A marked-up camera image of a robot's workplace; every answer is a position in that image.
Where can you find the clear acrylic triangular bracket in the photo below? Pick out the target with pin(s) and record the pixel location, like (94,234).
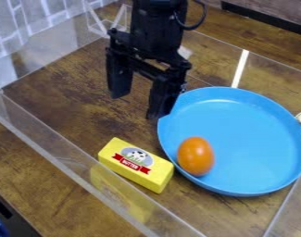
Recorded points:
(107,16)

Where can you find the clear acrylic enclosure wall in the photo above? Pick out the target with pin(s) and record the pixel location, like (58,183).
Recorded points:
(58,118)

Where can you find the blue round tray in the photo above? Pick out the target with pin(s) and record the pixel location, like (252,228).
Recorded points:
(255,136)

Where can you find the orange ball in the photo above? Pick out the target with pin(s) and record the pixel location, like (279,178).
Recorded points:
(196,156)

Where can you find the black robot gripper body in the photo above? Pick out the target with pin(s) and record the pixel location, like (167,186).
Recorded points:
(152,42)

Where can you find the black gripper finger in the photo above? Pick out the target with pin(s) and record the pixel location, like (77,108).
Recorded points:
(168,87)
(120,75)

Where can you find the yellow toy butter block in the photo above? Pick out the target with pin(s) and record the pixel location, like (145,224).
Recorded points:
(136,164)

